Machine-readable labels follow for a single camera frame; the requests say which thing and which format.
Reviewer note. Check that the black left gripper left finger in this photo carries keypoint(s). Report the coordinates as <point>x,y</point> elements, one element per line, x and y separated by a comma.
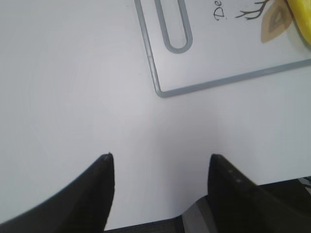
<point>83,206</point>

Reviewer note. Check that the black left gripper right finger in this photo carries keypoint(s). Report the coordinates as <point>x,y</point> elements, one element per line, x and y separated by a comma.
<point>239,205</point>

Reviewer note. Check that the yellow plastic banana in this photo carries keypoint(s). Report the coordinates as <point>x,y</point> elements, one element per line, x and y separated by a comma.
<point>301,11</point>

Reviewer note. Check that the white grey-rimmed cutting board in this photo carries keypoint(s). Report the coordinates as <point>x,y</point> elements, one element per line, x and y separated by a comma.
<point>193,45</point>

